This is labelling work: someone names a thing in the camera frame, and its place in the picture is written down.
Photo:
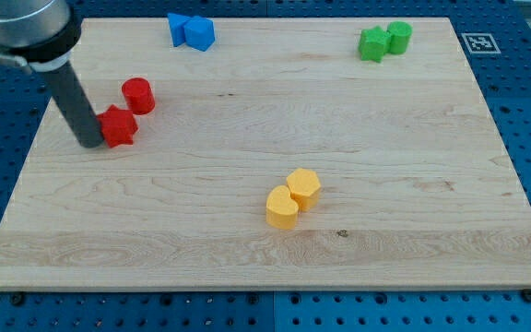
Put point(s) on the red star block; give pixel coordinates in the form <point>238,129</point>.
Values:
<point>118,126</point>

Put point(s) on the blue triangle block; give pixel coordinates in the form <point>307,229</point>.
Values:
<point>176,25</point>

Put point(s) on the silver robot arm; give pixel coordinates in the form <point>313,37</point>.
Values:
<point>38,36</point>

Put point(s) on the yellow hexagon block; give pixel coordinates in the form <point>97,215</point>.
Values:
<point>305,188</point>

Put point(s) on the white fiducial marker tag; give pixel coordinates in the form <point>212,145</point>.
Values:
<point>480,43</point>

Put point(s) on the red cylinder block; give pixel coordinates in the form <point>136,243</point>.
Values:
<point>138,95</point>

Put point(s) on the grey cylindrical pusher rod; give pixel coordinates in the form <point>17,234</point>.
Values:
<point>74,105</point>

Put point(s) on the blue cube block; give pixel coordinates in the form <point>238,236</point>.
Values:
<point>199,33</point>

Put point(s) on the wooden board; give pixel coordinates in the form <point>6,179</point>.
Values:
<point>418,192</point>

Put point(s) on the green cylinder block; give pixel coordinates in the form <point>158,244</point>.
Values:
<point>401,33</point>

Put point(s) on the green star block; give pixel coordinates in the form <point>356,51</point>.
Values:
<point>374,44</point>

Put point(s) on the yellow heart block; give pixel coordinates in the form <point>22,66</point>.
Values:
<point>281,211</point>

